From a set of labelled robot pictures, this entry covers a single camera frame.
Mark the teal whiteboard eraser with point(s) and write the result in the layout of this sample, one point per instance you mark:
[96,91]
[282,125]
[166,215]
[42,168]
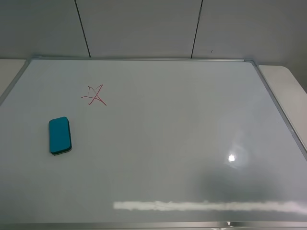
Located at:
[59,136]

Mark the red marker star drawing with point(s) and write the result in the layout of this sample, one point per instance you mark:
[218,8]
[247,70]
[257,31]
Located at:
[93,95]

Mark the white board with aluminium frame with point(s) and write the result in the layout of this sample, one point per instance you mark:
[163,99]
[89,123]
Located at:
[181,144]

